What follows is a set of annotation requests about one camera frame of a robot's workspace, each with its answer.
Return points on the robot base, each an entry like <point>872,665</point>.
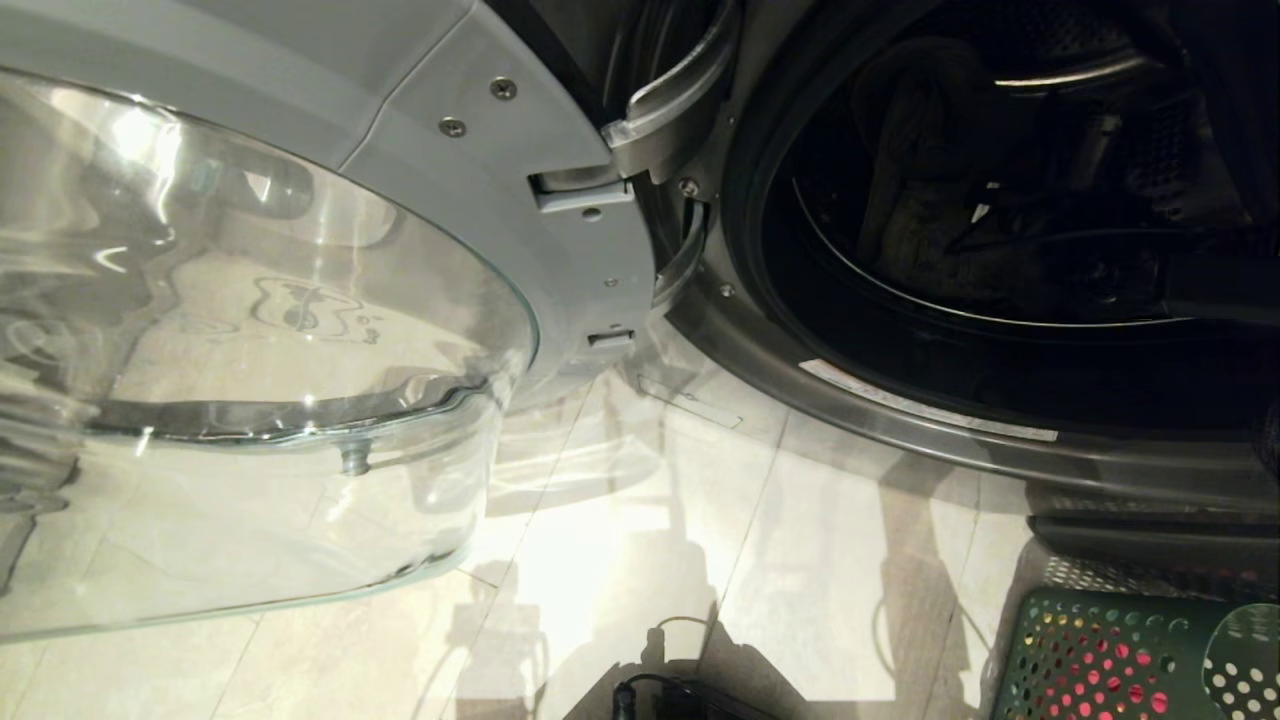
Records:
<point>700,702</point>

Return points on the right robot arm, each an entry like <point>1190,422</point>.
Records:
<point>1215,285</point>

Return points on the grey washing machine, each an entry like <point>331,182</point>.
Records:
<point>900,420</point>

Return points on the glass washing machine door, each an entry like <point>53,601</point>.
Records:
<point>300,300</point>

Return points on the dark laundry cloth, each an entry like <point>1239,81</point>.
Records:
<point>925,160</point>

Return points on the green perforated laundry basket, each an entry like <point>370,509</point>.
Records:
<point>1040,640</point>

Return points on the silver door hinge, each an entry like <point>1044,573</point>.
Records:
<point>672,95</point>

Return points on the pink cloth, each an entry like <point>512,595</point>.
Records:
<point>1105,680</point>

